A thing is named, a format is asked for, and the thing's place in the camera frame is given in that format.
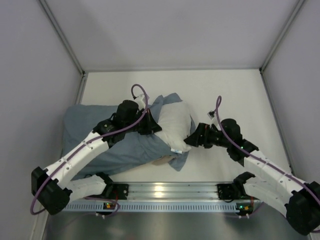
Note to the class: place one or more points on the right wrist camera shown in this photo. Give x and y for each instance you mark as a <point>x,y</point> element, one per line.
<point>213,117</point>

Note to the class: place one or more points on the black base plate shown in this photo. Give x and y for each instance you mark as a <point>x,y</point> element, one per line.
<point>119,191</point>
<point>228,192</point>

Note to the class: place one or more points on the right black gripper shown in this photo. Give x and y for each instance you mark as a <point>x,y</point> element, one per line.
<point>200,135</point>

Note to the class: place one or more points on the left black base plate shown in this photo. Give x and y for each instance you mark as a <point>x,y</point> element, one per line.
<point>119,191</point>

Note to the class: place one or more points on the right aluminium frame post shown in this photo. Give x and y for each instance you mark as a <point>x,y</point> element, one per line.
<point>290,20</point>

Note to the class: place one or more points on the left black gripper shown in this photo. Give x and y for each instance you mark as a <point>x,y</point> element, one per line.
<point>148,122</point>

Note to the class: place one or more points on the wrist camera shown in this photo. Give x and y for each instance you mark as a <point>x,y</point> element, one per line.
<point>213,117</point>
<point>141,98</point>

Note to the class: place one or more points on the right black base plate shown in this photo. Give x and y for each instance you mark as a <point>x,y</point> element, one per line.
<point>228,192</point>

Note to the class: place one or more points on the aluminium frame post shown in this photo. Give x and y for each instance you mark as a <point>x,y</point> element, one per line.
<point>290,20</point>
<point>61,35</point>

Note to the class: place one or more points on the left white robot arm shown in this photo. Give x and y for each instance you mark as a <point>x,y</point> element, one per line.
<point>54,187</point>

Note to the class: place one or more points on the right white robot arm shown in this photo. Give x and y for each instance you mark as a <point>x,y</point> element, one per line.
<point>297,200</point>

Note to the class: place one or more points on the slotted cable duct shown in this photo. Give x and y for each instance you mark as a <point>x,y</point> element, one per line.
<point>158,207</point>

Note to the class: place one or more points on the white pillow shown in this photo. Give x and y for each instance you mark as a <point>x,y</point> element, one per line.
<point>175,121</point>

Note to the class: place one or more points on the blue pillowcase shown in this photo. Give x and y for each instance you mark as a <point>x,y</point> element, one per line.
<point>133,151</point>

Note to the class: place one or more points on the aluminium mounting rail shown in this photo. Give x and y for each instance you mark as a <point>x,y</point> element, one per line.
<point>171,191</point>

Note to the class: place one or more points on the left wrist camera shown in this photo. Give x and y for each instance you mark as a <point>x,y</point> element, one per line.
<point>141,98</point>

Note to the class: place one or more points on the left aluminium frame post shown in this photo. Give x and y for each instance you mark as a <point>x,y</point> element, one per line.
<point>61,35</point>

